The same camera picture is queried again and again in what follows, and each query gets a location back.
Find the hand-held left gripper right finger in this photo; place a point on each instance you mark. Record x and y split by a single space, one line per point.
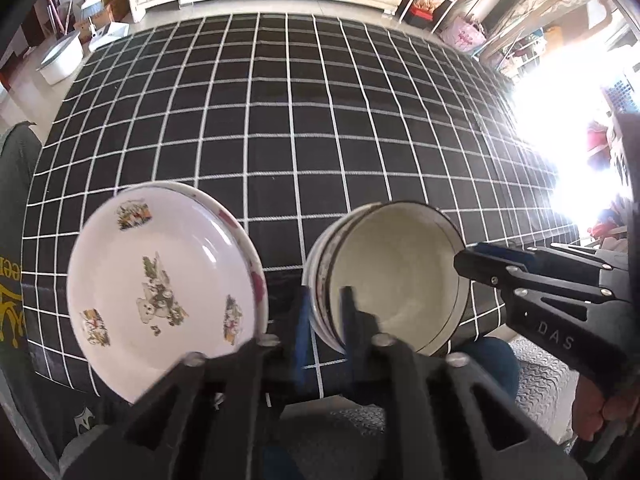
348 320

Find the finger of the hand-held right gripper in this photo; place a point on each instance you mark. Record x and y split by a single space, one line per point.
500 250
480 266

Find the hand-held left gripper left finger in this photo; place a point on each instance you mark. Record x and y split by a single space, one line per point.
302 340

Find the plain white bowl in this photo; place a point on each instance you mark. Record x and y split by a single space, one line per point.
307 280

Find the pink flower plate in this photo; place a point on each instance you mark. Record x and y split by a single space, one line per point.
229 222
263 290

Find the dark rimmed bowl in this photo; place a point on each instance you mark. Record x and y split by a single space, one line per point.
400 270

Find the bear print plate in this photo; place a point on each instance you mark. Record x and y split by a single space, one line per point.
160 280

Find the person's right hand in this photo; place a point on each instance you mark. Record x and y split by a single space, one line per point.
595 410

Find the grey textured mat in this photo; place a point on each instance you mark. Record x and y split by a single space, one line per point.
542 385

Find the blue cloth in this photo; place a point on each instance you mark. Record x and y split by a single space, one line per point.
490 365

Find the blue mesh basket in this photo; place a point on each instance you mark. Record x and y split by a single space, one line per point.
622 92

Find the black checked tablecloth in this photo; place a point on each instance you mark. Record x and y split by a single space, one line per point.
300 110

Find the pink bag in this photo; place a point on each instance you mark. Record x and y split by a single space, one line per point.
462 35

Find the light wooden armchair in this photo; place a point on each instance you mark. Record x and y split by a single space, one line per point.
540 15

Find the dark green printed garment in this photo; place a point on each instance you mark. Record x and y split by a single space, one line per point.
15 210

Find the white flat box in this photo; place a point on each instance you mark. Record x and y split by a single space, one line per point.
109 35

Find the white plastic tub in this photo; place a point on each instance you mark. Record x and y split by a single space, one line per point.
60 57

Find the cardboard box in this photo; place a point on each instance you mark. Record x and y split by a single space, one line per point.
115 5

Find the light blue broom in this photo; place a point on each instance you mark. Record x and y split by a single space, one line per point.
90 10

